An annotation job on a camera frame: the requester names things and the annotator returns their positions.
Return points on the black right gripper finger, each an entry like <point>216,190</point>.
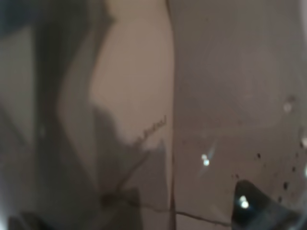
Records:
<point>254,210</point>

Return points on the brown translucent plastic bottle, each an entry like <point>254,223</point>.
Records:
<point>144,114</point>

